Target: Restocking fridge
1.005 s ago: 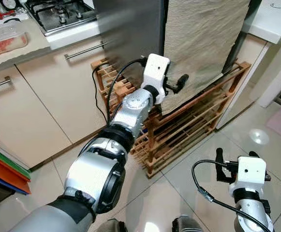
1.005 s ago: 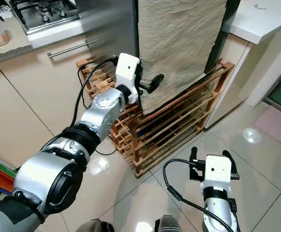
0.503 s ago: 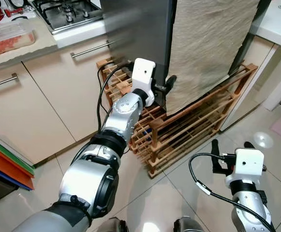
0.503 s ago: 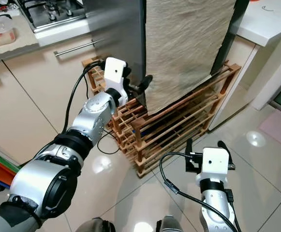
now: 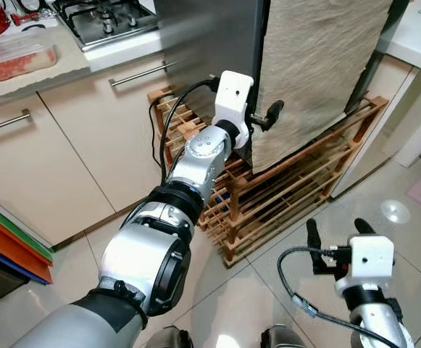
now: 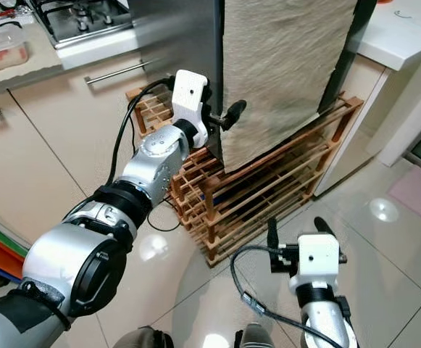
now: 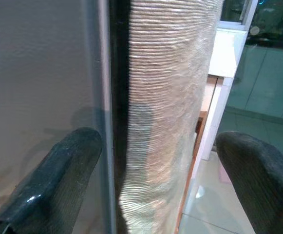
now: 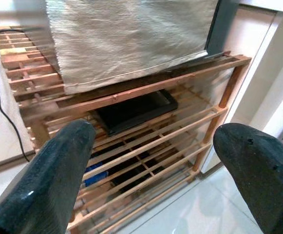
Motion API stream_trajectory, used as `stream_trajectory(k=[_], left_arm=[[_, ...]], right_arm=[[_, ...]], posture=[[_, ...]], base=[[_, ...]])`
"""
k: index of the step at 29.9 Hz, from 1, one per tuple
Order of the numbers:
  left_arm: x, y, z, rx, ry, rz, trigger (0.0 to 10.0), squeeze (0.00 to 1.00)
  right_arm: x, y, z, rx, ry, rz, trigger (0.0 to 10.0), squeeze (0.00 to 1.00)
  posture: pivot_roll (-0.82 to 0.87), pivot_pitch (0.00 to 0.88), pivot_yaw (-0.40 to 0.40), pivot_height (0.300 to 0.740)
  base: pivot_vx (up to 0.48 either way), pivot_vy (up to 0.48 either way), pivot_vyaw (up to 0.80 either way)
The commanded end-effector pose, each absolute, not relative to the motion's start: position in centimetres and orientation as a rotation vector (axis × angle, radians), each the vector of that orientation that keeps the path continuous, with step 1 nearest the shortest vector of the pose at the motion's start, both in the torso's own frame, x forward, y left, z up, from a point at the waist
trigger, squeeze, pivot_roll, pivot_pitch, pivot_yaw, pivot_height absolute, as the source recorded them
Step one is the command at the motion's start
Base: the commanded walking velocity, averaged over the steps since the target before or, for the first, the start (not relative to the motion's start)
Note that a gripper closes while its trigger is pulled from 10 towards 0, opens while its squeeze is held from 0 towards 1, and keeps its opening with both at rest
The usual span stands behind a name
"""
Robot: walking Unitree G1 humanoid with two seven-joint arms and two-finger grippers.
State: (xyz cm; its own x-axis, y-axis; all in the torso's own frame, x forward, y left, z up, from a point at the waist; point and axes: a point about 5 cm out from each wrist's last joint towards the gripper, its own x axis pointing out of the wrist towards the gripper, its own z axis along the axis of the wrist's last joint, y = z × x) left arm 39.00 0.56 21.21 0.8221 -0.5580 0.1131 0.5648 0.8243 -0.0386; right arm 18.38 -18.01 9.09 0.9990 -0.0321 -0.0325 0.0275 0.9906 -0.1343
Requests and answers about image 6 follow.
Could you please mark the wooden slatted rack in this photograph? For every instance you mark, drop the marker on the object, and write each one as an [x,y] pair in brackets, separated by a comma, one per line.
[268,192]

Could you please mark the cream kitchen cabinet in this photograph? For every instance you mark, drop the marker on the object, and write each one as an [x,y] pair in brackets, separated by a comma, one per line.
[65,159]

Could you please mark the steel gas stove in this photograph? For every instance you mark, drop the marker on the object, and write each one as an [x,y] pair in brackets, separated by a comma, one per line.
[87,18]

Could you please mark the beige textured counter mat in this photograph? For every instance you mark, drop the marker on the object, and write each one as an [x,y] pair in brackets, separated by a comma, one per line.
[47,65]

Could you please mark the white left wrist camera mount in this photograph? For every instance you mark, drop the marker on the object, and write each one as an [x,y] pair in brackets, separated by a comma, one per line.
[190,94]

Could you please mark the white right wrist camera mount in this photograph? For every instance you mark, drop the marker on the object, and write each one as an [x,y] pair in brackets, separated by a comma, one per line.
[317,259]

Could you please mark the pink floor mat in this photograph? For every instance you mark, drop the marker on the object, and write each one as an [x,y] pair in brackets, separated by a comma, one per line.
[417,188]

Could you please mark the dark grey robot right foot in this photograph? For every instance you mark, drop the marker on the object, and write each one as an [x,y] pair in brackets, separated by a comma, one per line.
[255,337]

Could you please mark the dark grey robot foot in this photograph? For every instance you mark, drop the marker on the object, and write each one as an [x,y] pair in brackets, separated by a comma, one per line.
[255,337]
[141,339]

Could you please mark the white topped cream cabinet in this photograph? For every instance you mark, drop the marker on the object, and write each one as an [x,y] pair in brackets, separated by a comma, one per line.
[362,109]

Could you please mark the dark grey robot left foot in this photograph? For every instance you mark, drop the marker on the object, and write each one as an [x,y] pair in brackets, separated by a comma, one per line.
[141,339]

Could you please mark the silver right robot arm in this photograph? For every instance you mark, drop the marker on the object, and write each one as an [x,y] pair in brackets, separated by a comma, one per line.
[326,319]

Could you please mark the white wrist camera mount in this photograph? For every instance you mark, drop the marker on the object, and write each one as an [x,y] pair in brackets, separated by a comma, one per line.
[317,259]
[190,94]

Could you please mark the clear container with red food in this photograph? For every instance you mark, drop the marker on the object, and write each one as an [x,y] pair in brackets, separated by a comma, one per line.
[1,56]

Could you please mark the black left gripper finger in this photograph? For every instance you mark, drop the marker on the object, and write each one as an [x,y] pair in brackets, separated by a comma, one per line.
[237,110]

